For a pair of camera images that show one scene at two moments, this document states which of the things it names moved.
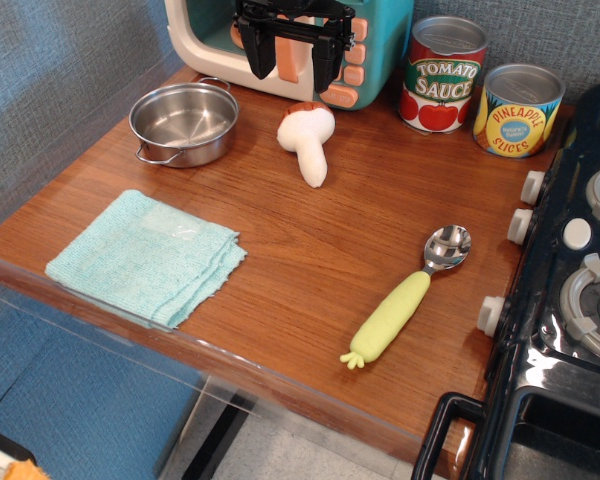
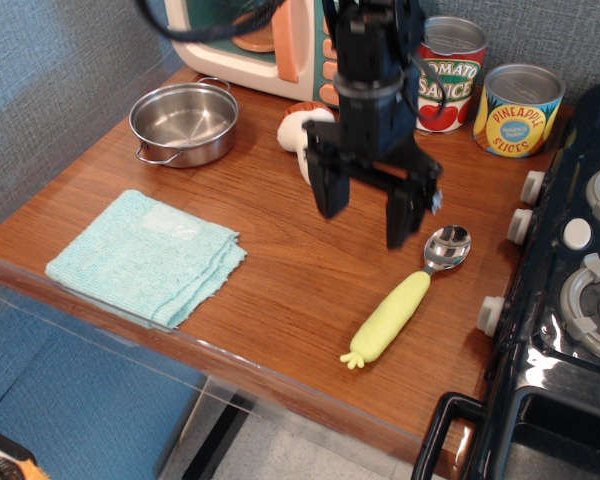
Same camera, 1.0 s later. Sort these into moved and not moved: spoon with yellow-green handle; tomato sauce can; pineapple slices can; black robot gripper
Moved: black robot gripper
Not moved: tomato sauce can; pineapple slices can; spoon with yellow-green handle
